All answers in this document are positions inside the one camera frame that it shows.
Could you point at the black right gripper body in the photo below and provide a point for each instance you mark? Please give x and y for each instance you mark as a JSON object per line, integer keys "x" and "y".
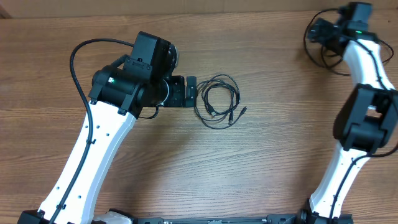
{"x": 315, "y": 34}

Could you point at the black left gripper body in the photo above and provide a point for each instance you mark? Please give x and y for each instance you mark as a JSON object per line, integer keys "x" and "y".
{"x": 170, "y": 92}

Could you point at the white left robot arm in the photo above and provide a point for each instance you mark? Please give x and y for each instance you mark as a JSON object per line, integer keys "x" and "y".
{"x": 119, "y": 92}

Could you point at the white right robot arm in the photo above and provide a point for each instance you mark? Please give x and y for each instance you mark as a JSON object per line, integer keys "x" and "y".
{"x": 366, "y": 121}

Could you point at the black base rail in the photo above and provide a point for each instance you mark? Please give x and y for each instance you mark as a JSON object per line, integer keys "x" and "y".
{"x": 270, "y": 219}

